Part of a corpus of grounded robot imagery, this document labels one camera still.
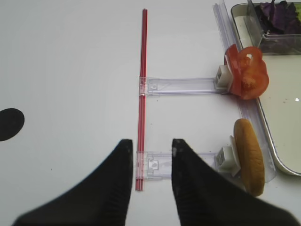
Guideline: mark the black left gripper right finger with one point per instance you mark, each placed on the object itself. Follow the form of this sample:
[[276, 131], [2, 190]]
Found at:
[[205, 198]]

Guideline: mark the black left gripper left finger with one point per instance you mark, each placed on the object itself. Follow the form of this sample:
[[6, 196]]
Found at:
[[101, 199]]

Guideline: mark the outer tomato slice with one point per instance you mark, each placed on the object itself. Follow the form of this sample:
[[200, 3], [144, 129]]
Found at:
[[254, 74]]

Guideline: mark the tomato slice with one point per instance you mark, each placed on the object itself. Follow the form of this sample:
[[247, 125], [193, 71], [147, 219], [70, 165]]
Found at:
[[254, 74], [231, 60]]

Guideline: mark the inner tomato slice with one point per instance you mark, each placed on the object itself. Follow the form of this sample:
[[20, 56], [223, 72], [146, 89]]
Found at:
[[231, 60]]

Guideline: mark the green lettuce pile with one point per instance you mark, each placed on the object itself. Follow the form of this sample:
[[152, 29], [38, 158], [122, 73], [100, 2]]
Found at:
[[298, 10]]

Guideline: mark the white pusher block lower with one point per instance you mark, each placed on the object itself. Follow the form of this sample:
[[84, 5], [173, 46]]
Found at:
[[227, 159]]

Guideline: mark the white pusher block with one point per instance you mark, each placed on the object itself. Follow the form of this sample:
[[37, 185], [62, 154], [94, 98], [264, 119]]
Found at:
[[224, 78], [227, 159]]

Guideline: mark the left red rod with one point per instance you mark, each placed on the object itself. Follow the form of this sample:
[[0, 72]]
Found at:
[[139, 181]]

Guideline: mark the upright bun bottom half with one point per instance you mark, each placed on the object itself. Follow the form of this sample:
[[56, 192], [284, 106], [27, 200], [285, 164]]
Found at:
[[250, 157]]

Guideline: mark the white pusher block upper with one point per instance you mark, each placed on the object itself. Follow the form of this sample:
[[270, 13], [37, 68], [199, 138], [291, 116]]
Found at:
[[224, 78]]

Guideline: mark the black round spot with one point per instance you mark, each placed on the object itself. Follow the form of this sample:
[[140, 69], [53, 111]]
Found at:
[[11, 122]]

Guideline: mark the metal tray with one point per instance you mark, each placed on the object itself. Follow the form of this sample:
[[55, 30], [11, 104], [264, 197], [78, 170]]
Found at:
[[281, 102]]

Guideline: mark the clear plastic container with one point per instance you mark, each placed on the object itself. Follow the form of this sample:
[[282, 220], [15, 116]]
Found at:
[[270, 44]]

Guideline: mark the purple cabbage leaves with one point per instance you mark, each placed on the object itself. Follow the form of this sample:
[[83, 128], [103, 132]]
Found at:
[[278, 18]]

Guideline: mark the clear rail by bun half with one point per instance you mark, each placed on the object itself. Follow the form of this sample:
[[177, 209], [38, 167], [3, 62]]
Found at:
[[153, 166]]

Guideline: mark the clear rail by tomato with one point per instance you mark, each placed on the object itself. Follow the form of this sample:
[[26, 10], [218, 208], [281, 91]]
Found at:
[[179, 86]]

